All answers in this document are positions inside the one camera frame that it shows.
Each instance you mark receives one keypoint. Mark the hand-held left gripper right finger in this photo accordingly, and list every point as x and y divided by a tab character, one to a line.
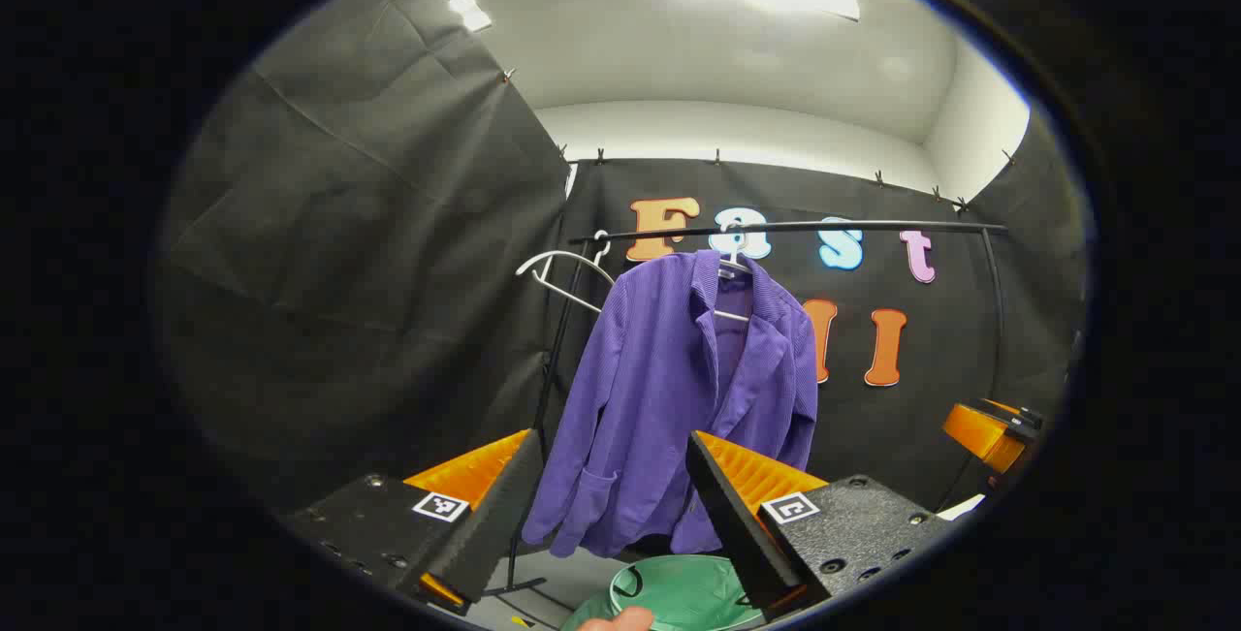
732	524

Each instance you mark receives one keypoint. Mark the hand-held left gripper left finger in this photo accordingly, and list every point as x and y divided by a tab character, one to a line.
499	524

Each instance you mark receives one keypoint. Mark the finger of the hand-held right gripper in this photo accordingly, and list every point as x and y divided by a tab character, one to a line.
974	432

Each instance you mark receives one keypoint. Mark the green laundry hamper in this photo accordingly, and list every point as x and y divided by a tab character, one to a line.
679	592

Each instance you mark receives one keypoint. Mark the purple knit jacket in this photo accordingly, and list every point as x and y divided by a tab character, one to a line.
650	389

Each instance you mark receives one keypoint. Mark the black clothes rack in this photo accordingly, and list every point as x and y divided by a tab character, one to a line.
873	225

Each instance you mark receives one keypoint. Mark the white clothes hanger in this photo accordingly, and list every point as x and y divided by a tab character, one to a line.
734	268
567	254

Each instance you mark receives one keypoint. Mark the black backdrop cloth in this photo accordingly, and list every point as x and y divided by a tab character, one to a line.
368	272

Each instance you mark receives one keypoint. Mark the small ceiling light panel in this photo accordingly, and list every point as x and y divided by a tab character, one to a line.
470	11

